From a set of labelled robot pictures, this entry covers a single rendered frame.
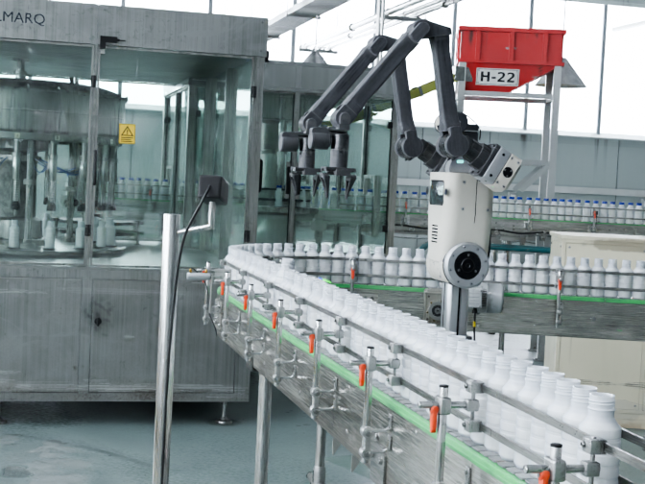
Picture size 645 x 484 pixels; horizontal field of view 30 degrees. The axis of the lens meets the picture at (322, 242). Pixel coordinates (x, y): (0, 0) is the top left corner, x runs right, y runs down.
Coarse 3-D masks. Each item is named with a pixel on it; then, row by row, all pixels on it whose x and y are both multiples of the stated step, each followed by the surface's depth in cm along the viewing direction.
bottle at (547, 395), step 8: (544, 376) 189; (552, 376) 188; (560, 376) 188; (544, 384) 189; (552, 384) 188; (544, 392) 189; (552, 392) 188; (536, 400) 189; (544, 400) 188; (552, 400) 188; (536, 408) 189; (544, 408) 188; (536, 424) 189; (544, 424) 188; (536, 432) 189; (544, 432) 188; (536, 440) 189; (544, 440) 188; (536, 448) 189; (536, 464) 189
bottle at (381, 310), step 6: (378, 306) 278; (384, 306) 279; (378, 312) 276; (384, 312) 275; (378, 318) 276; (384, 318) 275; (378, 324) 275; (384, 324) 275; (372, 330) 276; (378, 330) 275; (372, 342) 276; (378, 342) 275; (378, 348) 275; (372, 378) 276
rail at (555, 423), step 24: (240, 288) 436; (432, 360) 233; (408, 384) 247; (528, 408) 189; (576, 432) 172; (624, 432) 173; (528, 456) 188; (624, 456) 159; (576, 480) 172; (624, 480) 173
